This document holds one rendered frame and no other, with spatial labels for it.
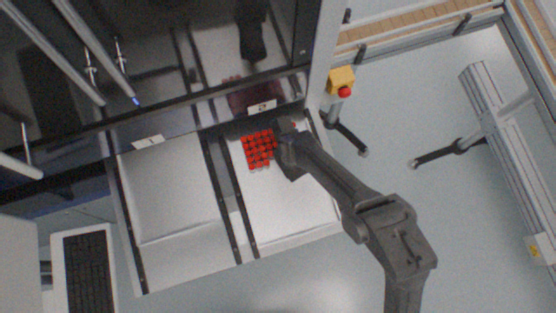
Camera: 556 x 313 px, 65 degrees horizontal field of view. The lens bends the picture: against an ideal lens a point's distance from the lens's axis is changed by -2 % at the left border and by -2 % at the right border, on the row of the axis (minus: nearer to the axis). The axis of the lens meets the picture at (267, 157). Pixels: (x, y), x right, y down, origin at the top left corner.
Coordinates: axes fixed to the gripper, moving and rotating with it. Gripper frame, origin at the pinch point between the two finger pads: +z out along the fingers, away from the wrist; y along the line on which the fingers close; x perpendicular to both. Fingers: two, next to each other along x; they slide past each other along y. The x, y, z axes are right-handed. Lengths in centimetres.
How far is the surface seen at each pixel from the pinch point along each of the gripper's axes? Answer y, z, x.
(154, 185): 19.1, 5.7, 37.9
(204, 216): 2.4, 5.9, 29.4
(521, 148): -34, 42, -87
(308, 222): -15.7, 6.4, 3.5
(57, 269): 14, 13, 78
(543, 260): -73, 43, -67
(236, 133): 20.1, 6.6, 7.4
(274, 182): 0.2, 6.4, 5.6
